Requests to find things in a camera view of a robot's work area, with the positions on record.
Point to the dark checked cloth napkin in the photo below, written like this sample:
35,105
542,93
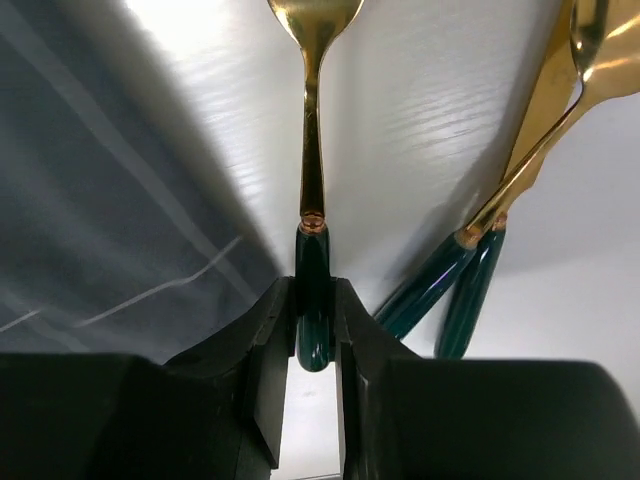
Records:
107,244

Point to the gold spoon green handle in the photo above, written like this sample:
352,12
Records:
604,43

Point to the gold knife green handle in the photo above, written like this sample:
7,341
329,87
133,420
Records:
548,100

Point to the gold fork green handle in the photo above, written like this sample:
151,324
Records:
314,26

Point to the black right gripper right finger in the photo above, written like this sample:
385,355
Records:
405,417

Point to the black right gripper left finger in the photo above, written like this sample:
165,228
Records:
214,411

